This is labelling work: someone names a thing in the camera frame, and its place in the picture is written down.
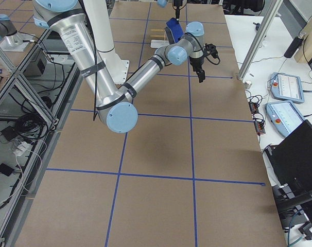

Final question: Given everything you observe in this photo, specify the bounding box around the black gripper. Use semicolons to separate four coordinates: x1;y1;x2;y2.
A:
189;57;205;83
172;0;183;20

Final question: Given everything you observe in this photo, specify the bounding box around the blue grey towel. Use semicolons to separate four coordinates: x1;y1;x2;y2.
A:
164;17;184;44

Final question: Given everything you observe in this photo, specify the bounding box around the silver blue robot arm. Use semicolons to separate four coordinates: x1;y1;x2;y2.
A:
157;0;184;21
33;1;205;133

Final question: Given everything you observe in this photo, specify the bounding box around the wooden towel rack white base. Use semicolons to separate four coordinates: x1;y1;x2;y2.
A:
150;29;170;49

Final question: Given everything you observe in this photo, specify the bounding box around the black orange connector hub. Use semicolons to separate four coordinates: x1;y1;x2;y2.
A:
248;102;259;114

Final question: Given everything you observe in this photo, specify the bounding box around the far teach pendant tablet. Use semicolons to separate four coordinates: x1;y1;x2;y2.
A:
270;73;305;103

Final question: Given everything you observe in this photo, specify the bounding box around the teach pendant tablet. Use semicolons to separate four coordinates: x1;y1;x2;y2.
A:
270;73;305;103
265;100;305;137

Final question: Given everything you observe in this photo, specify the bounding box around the near teach pendant tablet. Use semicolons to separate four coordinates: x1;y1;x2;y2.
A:
265;100;305;137

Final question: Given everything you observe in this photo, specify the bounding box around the black laptop computer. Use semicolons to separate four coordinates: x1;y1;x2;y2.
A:
265;120;312;192

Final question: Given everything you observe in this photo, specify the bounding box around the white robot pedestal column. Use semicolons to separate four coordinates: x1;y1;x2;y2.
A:
83;0;129;84

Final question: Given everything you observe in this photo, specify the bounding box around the aluminium frame post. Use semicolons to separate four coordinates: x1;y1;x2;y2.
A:
237;0;283;81

